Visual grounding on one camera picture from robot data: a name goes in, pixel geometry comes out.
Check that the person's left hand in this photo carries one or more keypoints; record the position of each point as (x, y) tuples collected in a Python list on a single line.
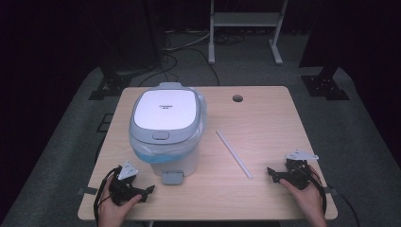
[(112, 213)]

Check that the white drinking straw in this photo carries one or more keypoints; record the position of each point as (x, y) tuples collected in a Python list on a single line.
[(235, 155)]

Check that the white metal stand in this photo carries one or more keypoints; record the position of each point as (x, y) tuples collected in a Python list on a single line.
[(246, 19)]

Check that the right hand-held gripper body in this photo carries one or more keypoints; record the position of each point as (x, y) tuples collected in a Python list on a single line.
[(298, 175)]

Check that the grey tape strip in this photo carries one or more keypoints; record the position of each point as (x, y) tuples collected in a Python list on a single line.
[(331, 189), (87, 190)]

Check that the black stand base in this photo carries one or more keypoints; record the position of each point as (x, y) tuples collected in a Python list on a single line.
[(110, 85), (324, 85)]

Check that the person's right hand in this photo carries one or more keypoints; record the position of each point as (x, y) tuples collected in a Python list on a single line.
[(310, 201)]

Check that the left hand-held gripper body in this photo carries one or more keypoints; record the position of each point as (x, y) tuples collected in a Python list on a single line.
[(124, 189)]

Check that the white pedal bin grey lid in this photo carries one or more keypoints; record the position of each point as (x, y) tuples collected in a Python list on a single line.
[(164, 113)]

